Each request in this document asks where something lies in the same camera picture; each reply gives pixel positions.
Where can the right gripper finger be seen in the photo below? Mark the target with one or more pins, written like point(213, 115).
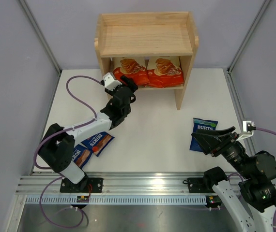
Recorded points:
point(216, 134)
point(208, 143)

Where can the white slotted cable duct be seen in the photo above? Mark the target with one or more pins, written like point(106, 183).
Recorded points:
point(117, 200)

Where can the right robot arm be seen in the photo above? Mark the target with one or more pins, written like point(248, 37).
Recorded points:
point(257, 171)

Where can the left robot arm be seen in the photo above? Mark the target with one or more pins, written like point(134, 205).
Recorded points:
point(58, 143)

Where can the blue Burts sea salt bag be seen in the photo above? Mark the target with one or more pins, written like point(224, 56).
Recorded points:
point(204, 125)

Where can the cassava chips bag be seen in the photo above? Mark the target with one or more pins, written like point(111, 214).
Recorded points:
point(131, 67)
point(164, 72)

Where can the wooden two-tier shelf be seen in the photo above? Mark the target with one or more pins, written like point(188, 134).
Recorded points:
point(148, 34)

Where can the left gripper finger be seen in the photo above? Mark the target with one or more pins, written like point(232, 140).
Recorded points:
point(117, 83)
point(129, 82)

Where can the left aluminium frame post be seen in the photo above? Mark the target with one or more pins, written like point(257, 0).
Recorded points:
point(37, 30)

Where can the right aluminium frame post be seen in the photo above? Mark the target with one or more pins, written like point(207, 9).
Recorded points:
point(255, 23)

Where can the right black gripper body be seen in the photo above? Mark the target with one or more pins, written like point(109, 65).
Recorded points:
point(232, 151)

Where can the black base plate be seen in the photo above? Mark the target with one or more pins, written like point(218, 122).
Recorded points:
point(92, 185)
point(197, 185)

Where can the aluminium mounting rail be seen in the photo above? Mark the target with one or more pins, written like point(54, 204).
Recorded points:
point(117, 183)

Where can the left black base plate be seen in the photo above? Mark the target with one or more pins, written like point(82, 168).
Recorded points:
point(92, 185)

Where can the aluminium frame post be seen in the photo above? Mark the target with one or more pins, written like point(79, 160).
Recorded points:
point(37, 30)
point(255, 23)

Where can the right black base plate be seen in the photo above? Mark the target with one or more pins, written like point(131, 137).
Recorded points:
point(197, 185)

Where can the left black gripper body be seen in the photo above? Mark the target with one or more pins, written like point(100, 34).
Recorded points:
point(109, 92)

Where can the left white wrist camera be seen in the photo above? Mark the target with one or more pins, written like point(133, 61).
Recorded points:
point(107, 81)

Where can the blue burts chilli bag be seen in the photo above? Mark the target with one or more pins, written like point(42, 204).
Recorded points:
point(97, 143)
point(81, 155)

